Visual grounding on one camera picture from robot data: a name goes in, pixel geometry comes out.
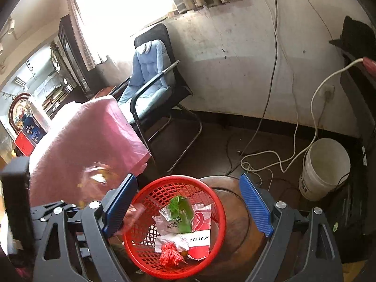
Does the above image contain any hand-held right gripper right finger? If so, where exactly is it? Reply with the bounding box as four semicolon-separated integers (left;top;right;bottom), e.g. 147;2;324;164
239;173;344;282

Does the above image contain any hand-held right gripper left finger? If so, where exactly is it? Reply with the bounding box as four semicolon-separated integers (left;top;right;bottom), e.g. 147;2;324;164
35;174;138;282

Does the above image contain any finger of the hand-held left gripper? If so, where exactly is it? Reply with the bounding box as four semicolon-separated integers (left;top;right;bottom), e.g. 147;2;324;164
30;200;89;222

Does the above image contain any clear plastic wrapper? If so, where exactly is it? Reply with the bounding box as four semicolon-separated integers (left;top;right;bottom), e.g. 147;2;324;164
77;163;119;208

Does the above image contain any red plastic basket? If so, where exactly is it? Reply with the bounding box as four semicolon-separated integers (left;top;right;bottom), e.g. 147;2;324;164
123;176;227;279

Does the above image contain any green snack bag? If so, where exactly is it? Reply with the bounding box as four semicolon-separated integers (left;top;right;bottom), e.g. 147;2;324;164
152;195;195;235

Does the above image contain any red and white bag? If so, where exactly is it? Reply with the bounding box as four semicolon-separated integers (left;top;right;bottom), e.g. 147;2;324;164
155;203;212;261

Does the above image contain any red pompom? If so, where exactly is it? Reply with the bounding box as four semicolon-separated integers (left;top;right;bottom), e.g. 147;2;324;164
159;242;187;268

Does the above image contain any round wooden stool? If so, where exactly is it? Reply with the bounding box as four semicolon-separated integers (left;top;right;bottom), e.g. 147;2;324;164
112;176;269;282

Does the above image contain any red box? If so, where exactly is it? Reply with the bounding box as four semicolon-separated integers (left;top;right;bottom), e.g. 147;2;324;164
14;132;37;157

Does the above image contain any dark supplement bottle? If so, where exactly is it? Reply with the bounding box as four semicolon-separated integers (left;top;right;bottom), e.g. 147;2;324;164
22;116;47;144

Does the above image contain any white plastic bucket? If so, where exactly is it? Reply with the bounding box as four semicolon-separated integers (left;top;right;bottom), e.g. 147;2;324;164
299;137;351;202

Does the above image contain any pink tablecloth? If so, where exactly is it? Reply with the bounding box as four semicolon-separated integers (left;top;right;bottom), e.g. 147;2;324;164
29;95;152;206

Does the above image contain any round framed fruit picture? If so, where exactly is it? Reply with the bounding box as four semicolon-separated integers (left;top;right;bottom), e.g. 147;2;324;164
8;92;32;137

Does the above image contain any white cloth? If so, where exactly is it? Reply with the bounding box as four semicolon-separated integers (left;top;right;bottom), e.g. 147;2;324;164
34;75;63;94

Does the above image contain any blue seat cushion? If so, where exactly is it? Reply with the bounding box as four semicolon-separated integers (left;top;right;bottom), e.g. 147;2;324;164
117;39;177;114

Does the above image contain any dark tall cabinet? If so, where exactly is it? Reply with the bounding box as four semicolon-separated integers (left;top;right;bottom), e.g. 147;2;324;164
58;15;97;97

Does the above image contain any black office chair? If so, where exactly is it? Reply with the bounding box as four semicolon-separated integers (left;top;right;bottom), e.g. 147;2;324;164
112;23;203;174

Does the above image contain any window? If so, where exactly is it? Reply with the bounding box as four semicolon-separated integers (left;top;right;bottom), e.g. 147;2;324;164
73;0;177;62

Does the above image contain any white cable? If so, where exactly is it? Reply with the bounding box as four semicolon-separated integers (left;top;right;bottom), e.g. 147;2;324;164
241;58;366;174

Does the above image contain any white wall outlet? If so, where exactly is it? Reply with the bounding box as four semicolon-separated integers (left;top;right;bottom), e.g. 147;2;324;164
318;84;335;98

